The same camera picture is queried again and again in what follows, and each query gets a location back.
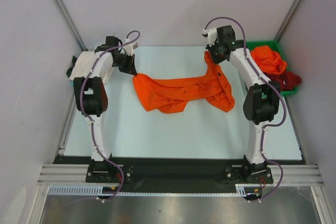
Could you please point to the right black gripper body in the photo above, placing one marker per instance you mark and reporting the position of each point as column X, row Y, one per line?
column 216, row 56

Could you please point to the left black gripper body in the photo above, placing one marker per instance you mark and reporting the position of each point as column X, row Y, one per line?
column 123, row 62

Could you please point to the orange t shirt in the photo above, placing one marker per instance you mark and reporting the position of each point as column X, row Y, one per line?
column 172, row 95
column 268, row 60

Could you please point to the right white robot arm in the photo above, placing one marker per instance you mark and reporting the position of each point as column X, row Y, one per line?
column 263, row 96

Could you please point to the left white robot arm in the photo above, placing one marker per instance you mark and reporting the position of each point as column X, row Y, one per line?
column 92, row 101

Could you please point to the green plastic bin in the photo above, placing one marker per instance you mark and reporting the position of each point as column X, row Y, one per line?
column 274, row 46

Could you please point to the folded white t shirt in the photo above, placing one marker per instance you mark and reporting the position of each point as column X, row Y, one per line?
column 85, row 62

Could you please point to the dark red t shirt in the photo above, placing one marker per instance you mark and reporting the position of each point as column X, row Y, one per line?
column 288, row 80

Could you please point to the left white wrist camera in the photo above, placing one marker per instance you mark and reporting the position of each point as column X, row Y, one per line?
column 130, row 47

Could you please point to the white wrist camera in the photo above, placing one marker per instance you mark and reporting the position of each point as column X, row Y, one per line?
column 130, row 47
column 211, row 35

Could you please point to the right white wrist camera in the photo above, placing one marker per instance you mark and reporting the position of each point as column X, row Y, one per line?
column 211, row 35

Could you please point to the right aluminium corner post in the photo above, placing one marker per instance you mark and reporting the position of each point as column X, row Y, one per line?
column 287, row 19

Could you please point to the aluminium corner post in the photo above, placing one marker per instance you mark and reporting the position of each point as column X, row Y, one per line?
column 287, row 19
column 70, row 23

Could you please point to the left aluminium side rail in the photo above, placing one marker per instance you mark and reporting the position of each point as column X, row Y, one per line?
column 74, row 139

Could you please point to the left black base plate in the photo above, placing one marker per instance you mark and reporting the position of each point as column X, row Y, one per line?
column 109, row 175

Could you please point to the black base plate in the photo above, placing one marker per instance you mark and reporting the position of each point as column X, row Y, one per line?
column 109, row 175
column 235, row 175

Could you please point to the left aluminium corner post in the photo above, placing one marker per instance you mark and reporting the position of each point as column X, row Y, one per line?
column 70, row 23

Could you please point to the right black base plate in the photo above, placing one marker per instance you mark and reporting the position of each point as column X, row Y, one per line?
column 235, row 175

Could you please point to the aluminium front rail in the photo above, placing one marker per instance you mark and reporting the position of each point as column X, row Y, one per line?
column 71, row 174

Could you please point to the white slotted cable duct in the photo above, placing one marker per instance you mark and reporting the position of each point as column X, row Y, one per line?
column 106, row 191

